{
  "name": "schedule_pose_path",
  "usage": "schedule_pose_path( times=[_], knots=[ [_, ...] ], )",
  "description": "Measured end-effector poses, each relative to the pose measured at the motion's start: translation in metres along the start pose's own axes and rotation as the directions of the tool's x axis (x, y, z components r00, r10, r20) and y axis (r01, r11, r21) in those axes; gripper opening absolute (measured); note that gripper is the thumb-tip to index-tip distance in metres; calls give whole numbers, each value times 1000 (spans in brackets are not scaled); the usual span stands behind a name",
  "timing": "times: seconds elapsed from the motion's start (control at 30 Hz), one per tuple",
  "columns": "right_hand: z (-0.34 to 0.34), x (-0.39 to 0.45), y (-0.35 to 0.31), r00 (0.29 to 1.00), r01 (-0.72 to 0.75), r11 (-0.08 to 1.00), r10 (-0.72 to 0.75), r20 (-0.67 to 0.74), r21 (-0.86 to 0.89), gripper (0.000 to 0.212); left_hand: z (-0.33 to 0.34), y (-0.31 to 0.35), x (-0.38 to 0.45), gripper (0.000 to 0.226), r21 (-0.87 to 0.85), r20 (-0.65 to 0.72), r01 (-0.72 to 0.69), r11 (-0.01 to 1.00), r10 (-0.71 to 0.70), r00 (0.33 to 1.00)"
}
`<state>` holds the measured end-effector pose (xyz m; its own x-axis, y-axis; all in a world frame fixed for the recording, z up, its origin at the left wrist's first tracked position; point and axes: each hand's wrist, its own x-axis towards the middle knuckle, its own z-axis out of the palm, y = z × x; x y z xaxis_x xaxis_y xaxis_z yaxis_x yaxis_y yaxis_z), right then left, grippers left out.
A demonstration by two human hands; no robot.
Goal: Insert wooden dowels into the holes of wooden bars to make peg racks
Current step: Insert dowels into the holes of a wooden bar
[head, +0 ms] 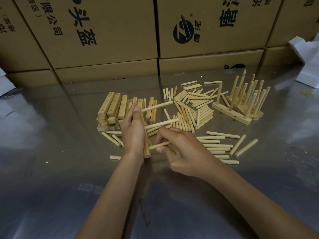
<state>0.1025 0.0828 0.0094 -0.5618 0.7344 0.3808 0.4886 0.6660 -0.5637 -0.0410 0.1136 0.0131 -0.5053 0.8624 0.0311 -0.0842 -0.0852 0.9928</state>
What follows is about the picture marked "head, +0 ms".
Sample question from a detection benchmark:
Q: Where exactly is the person's right hand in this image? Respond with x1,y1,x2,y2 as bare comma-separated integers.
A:
154,126,222,182

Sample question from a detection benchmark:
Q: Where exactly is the person's left forearm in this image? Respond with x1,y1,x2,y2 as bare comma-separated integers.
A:
74,151,145,239

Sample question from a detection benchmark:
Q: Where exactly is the shiny metal table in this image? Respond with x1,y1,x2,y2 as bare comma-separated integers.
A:
0,64,319,239

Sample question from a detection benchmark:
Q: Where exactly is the pile of wooden dowels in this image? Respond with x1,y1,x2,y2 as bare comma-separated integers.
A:
101,80,259,165

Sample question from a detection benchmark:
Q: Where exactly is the clear tape patch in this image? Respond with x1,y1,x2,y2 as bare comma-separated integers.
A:
77,183,104,195

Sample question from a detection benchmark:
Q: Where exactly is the person's left hand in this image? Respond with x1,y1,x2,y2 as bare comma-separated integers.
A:
120,101,148,157

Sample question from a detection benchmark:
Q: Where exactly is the pile of drilled wooden bars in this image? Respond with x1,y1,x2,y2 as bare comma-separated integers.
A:
96,91,158,132

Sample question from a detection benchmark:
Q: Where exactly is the stack of brown cardboard boxes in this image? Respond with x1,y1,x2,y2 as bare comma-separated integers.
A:
0,0,319,85

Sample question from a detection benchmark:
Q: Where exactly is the stack of white foam blocks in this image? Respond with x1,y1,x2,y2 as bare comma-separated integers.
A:
288,32,319,89
0,67,17,96

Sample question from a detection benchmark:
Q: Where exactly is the person's right forearm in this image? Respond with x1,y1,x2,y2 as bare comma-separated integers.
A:
205,165,319,239

